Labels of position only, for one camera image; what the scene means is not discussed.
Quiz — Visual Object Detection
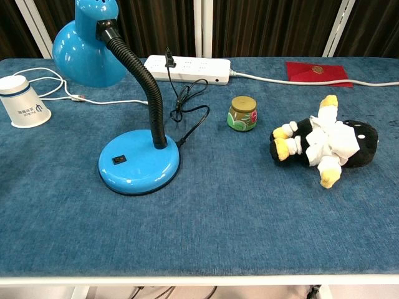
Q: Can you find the black lamp power cord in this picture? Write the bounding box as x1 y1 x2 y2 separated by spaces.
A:
164 47 211 147

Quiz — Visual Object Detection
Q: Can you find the red envelope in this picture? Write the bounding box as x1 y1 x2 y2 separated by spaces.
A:
285 61 355 89

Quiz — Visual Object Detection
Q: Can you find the black white plush penguin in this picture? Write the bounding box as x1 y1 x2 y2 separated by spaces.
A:
269 94 380 189

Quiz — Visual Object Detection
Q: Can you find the thin white usb cable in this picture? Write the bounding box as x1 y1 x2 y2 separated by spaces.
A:
13 67 150 106

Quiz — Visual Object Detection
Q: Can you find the blue table cloth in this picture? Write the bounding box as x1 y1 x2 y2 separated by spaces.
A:
0 56 399 278

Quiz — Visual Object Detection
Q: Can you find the white power strip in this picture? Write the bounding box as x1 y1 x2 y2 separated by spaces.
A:
143 54 232 86

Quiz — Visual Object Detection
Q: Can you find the white power strip cable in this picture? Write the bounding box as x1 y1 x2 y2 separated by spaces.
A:
229 70 399 88

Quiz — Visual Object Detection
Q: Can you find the blue desk lamp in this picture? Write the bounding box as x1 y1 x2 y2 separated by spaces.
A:
52 0 181 196

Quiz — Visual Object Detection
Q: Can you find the small painted jar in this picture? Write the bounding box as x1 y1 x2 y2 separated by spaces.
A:
226 95 259 133

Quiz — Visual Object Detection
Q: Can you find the white paper cup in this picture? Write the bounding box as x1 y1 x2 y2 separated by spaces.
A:
0 75 52 129

